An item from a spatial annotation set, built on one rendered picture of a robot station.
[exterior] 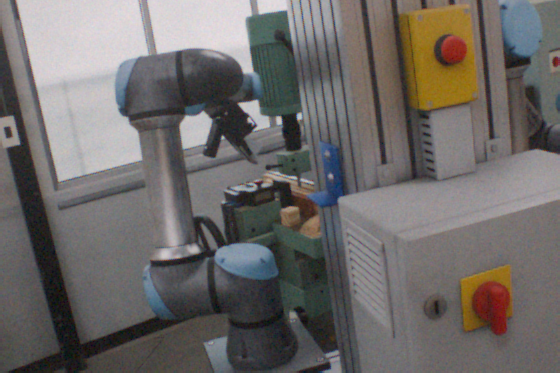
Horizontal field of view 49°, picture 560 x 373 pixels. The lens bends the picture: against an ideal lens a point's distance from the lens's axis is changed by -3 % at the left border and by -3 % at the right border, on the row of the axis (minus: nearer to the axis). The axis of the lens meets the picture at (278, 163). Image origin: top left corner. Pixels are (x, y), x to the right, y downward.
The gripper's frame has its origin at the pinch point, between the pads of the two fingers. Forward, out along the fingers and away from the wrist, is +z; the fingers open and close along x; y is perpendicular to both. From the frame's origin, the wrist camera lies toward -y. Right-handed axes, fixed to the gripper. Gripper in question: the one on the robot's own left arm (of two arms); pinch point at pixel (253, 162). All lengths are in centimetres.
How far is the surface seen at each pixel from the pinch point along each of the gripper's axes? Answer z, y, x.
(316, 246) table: 18.5, -8.7, -26.6
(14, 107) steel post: -43, -32, 127
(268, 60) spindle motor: -19.3, 23.6, 0.6
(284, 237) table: 19.2, -9.9, -10.1
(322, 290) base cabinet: 37.3, -13.1, -16.6
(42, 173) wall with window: -12, -43, 135
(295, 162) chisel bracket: 11.3, 11.3, 2.3
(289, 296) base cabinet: 36.6, -19.9, -7.0
